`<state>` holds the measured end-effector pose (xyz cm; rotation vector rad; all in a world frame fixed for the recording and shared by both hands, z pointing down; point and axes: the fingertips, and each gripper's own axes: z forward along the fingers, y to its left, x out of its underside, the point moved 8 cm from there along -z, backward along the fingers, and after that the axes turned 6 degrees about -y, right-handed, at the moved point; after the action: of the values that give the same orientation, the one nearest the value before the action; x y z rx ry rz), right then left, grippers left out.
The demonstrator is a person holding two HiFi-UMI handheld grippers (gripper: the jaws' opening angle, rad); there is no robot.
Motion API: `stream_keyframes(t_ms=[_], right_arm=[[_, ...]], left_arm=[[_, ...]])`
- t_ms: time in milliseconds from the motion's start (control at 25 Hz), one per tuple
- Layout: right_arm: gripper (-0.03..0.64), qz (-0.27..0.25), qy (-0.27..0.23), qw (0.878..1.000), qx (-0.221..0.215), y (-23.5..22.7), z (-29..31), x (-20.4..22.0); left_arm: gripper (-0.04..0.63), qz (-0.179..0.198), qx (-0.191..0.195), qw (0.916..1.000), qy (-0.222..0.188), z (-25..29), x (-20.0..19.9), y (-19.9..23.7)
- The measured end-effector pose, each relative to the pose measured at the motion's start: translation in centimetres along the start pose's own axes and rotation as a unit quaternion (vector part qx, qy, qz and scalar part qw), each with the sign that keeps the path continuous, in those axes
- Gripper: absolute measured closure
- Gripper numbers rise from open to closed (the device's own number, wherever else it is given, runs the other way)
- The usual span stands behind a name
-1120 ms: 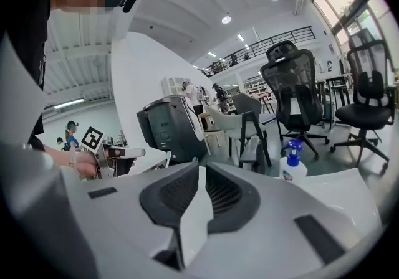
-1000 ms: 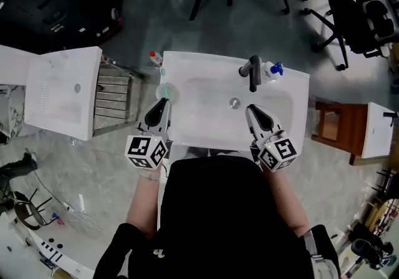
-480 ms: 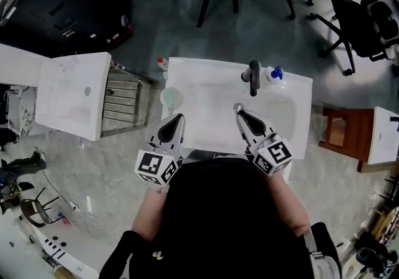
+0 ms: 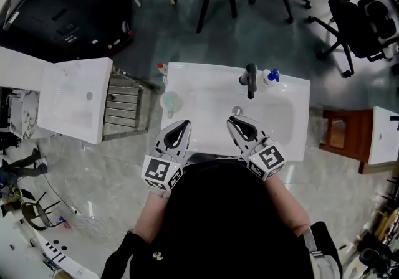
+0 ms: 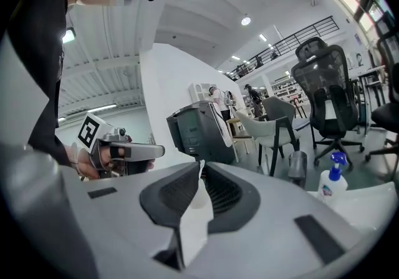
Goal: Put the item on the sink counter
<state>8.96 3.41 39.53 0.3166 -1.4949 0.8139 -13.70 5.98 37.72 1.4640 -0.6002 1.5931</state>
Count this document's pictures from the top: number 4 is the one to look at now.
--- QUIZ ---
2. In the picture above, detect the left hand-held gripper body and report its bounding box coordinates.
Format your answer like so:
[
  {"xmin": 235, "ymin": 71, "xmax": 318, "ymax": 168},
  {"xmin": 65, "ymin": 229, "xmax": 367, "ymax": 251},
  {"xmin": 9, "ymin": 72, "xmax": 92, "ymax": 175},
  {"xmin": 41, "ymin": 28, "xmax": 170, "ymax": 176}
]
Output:
[{"xmin": 141, "ymin": 145, "xmax": 190, "ymax": 192}]

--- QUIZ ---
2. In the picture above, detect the person's black shirt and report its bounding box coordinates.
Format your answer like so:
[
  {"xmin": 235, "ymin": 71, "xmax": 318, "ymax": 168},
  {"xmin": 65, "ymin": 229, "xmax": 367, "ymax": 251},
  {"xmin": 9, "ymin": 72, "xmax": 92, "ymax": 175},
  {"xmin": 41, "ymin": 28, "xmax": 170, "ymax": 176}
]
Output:
[{"xmin": 101, "ymin": 161, "xmax": 342, "ymax": 279}]

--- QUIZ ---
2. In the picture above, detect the large black machine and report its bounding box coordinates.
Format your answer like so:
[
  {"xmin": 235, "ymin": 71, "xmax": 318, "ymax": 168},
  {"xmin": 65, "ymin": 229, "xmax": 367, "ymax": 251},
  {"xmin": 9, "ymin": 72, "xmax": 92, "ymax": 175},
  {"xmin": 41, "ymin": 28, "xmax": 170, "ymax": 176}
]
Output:
[{"xmin": 0, "ymin": 0, "xmax": 135, "ymax": 62}]

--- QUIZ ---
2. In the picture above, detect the person's left forearm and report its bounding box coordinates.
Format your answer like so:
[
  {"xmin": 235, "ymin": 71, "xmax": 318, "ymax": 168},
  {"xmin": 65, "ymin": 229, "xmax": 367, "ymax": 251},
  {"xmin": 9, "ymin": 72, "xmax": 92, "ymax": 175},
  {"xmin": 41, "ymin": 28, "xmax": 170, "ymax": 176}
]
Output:
[{"xmin": 133, "ymin": 192, "xmax": 171, "ymax": 245}]

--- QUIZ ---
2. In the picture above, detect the black metal stool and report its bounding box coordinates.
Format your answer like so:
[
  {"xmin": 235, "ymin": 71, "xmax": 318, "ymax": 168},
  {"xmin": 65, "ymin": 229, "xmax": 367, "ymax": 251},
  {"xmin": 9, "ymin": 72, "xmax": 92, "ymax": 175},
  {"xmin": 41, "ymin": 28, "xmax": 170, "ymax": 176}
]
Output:
[{"xmin": 19, "ymin": 191, "xmax": 62, "ymax": 232}]

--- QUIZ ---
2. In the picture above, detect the marble pattern cabinet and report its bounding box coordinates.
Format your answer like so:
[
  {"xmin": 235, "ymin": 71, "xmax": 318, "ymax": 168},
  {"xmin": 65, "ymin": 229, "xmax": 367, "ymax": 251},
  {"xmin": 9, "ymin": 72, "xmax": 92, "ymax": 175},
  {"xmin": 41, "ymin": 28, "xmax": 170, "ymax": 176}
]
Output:
[{"xmin": 9, "ymin": 90, "xmax": 40, "ymax": 141}]

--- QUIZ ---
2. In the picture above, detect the person's left hand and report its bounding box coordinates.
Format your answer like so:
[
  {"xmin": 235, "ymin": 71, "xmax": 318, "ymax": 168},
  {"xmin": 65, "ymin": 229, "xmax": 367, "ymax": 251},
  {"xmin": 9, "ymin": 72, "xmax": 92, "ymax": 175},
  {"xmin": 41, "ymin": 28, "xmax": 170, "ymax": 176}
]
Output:
[{"xmin": 148, "ymin": 185, "xmax": 173, "ymax": 199}]

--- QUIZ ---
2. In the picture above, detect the black mesh office chair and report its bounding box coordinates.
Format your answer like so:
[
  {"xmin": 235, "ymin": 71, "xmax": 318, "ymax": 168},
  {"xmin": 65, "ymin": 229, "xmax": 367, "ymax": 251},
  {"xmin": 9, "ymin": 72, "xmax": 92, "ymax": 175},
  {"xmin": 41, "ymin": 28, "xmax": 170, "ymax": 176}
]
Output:
[{"xmin": 308, "ymin": 0, "xmax": 399, "ymax": 79}]

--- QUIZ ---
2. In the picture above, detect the black sink faucet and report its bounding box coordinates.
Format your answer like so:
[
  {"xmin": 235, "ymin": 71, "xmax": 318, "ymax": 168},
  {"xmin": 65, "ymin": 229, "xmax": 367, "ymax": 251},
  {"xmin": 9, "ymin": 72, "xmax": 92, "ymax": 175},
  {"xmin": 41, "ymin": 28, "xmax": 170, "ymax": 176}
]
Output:
[{"xmin": 239, "ymin": 62, "xmax": 259, "ymax": 100}]

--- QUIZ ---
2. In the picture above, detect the white cup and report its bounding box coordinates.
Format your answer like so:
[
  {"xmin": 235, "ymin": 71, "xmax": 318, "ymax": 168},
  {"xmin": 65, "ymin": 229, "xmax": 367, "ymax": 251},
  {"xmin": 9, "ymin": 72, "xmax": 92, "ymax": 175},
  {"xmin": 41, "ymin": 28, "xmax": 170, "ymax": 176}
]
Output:
[{"xmin": 159, "ymin": 90, "xmax": 185, "ymax": 120}]

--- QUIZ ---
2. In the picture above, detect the white sink basin without faucet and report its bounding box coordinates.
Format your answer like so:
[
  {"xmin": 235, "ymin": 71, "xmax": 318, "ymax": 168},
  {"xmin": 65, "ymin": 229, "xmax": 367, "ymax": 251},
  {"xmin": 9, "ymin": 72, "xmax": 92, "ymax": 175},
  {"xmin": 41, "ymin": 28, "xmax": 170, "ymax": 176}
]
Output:
[{"xmin": 36, "ymin": 57, "xmax": 114, "ymax": 145}]

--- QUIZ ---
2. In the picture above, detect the grey shoulder bag strap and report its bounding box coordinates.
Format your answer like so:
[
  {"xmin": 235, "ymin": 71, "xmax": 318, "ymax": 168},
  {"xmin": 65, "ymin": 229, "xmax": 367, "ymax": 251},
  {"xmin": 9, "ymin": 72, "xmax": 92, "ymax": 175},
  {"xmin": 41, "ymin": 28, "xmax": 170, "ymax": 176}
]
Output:
[{"xmin": 304, "ymin": 227, "xmax": 342, "ymax": 279}]

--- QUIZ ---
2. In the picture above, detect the metal slatted rack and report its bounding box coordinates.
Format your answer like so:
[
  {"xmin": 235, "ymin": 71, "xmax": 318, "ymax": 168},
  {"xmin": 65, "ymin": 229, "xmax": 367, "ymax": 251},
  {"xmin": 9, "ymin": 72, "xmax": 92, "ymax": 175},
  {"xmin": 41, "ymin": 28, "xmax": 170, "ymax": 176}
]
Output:
[{"xmin": 102, "ymin": 65, "xmax": 156, "ymax": 143}]

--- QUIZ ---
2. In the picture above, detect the white board with holes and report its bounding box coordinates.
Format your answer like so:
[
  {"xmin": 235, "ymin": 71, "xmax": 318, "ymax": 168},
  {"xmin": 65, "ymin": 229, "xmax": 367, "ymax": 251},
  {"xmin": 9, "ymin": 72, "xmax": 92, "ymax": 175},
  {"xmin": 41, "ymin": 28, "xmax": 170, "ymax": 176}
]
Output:
[{"xmin": 31, "ymin": 227, "xmax": 104, "ymax": 279}]

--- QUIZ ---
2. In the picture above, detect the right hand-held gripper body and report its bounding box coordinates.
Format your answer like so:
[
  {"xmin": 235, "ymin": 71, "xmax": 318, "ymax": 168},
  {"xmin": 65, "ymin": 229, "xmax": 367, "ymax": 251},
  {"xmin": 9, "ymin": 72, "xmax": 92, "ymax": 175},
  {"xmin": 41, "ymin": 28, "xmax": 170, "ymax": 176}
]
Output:
[{"xmin": 239, "ymin": 135, "xmax": 287, "ymax": 181}]

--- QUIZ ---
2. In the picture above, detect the person's right forearm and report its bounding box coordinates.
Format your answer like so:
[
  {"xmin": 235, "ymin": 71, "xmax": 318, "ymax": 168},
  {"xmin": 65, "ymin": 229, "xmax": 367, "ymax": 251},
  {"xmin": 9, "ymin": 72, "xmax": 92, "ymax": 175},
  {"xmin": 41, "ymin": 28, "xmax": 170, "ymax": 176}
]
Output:
[{"xmin": 264, "ymin": 174, "xmax": 312, "ymax": 237}]

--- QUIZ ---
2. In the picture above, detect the white vanity unit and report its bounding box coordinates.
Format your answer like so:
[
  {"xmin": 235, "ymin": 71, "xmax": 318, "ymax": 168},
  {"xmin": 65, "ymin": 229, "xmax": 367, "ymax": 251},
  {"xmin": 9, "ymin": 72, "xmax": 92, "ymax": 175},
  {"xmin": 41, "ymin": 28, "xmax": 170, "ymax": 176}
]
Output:
[{"xmin": 0, "ymin": 45, "xmax": 48, "ymax": 89}]

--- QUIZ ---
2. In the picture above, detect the large white sink basin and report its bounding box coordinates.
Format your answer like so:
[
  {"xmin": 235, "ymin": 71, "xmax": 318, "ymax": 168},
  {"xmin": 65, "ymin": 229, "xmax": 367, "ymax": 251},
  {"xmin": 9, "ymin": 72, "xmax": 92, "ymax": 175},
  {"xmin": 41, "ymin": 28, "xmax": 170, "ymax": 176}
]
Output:
[{"xmin": 160, "ymin": 62, "xmax": 312, "ymax": 162}]

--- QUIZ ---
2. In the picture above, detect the white sink on wooden cabinet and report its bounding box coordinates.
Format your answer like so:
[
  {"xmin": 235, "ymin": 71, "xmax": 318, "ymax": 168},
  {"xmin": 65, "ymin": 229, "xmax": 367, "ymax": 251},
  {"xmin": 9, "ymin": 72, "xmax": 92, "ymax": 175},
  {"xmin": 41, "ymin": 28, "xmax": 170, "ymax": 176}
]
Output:
[{"xmin": 367, "ymin": 106, "xmax": 399, "ymax": 166}]

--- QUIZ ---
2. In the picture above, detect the brown wooden cabinet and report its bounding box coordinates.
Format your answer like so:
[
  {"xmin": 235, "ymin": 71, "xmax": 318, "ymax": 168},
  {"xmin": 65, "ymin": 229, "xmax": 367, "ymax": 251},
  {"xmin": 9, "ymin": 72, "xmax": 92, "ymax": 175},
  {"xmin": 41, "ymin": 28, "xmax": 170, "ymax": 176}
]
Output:
[{"xmin": 319, "ymin": 108, "xmax": 375, "ymax": 174}]

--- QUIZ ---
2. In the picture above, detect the white spray bottle blue trigger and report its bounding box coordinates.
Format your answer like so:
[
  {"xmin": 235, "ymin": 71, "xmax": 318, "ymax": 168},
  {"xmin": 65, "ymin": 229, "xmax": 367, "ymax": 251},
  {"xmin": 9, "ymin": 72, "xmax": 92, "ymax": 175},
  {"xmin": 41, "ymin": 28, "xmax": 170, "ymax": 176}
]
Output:
[{"xmin": 260, "ymin": 68, "xmax": 281, "ymax": 90}]

